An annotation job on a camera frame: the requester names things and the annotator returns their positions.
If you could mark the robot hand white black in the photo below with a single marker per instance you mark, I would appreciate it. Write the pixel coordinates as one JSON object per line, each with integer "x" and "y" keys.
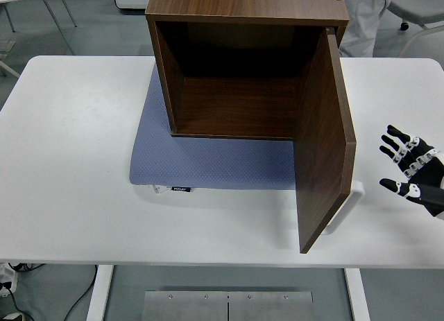
{"x": 426, "y": 168}

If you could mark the black mat label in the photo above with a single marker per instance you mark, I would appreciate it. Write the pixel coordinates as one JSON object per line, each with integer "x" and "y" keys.
{"x": 181, "y": 189}

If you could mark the grey metal plate with screws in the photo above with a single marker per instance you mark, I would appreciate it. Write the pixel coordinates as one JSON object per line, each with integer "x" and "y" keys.
{"x": 194, "y": 307}

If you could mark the white mat tag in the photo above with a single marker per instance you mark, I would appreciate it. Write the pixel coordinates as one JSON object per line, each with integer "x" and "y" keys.
{"x": 160, "y": 189}

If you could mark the brown wooden cabinet body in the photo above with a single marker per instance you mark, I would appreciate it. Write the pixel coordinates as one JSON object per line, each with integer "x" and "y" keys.
{"x": 243, "y": 2}

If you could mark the white table leg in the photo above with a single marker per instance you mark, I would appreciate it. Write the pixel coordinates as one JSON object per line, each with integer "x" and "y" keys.
{"x": 100, "y": 293}
{"x": 357, "y": 296}

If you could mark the person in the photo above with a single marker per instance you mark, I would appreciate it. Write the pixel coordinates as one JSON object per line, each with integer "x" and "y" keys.
{"x": 362, "y": 23}

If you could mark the white power strip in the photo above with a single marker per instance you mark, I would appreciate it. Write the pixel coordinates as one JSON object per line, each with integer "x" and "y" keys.
{"x": 7, "y": 274}

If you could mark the grey office chair with castors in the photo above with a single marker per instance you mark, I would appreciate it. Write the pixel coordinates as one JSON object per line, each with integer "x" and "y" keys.
{"x": 416, "y": 9}

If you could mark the brown wooden cabinet door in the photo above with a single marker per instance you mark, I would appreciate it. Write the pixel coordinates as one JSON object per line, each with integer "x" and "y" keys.
{"x": 322, "y": 161}

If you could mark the blue-grey dotted mat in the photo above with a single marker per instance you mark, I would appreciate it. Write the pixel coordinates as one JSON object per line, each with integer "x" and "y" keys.
{"x": 208, "y": 161}

